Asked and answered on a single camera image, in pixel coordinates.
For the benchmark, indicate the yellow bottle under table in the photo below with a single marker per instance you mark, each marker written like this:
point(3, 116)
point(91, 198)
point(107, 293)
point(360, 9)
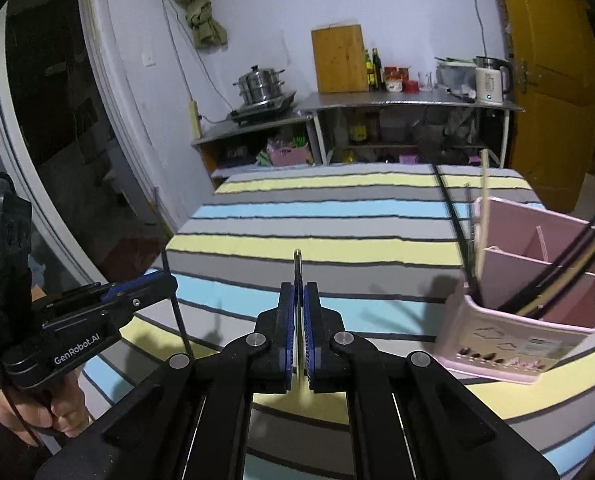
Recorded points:
point(359, 131)

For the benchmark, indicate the dark grey chopstick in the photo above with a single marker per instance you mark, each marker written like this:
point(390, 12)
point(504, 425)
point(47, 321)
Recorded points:
point(470, 230)

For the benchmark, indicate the striped cloth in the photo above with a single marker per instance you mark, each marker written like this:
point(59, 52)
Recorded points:
point(352, 250)

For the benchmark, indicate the clear glass cup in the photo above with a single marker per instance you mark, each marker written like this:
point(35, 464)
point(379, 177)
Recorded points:
point(425, 81)

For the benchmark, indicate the dark glass bottle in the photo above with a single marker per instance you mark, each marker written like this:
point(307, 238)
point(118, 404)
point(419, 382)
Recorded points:
point(376, 72)

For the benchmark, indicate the red lid jar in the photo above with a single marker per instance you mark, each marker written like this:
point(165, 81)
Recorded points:
point(390, 72)
point(403, 73)

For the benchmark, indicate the pink plastic utensil holder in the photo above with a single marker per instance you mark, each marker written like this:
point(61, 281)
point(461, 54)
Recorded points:
point(457, 330)

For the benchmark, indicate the tall metal table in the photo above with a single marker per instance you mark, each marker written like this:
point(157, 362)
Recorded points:
point(392, 99)

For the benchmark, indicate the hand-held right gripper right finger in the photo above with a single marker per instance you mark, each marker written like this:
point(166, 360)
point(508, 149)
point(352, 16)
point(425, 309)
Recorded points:
point(311, 325)

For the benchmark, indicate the grey basin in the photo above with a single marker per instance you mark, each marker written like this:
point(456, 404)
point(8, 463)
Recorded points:
point(455, 79)

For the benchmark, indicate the white electric kettle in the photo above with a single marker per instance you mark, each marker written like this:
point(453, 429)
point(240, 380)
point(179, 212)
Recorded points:
point(490, 85)

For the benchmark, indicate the green hanging cloth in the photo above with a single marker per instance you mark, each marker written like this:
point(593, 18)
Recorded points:
point(202, 15)

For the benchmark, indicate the dark bag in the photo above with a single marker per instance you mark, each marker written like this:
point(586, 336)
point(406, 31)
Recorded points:
point(442, 132)

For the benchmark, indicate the yellow label bottle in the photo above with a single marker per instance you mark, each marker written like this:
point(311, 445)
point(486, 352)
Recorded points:
point(368, 75)

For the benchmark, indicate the wooden cutting board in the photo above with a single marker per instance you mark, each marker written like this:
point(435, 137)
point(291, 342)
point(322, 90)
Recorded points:
point(340, 60)

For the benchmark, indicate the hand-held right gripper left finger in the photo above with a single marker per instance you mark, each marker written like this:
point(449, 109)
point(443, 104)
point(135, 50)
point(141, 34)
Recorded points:
point(287, 325)

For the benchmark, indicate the white door frame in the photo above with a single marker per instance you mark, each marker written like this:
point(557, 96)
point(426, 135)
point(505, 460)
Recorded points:
point(108, 110)

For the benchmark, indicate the pink plastic basket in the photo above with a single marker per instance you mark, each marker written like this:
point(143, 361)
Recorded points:
point(288, 156)

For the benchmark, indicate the person's left hand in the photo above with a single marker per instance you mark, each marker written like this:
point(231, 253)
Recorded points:
point(67, 410)

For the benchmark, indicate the black induction cooker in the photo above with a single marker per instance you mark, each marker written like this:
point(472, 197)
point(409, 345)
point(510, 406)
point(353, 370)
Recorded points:
point(260, 112)

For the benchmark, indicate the yellow wooden door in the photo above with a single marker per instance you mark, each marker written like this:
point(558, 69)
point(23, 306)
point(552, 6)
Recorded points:
point(552, 100)

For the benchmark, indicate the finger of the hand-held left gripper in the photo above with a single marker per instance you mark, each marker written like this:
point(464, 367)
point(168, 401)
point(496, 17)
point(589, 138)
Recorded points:
point(150, 296)
point(130, 286)

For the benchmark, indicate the low metal table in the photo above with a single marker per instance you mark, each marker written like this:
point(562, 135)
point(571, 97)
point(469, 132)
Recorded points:
point(227, 132)

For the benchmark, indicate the white label jar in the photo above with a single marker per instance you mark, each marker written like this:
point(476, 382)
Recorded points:
point(394, 85)

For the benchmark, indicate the steel steamer pot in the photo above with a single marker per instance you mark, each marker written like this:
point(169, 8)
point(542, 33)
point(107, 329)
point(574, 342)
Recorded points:
point(260, 87)

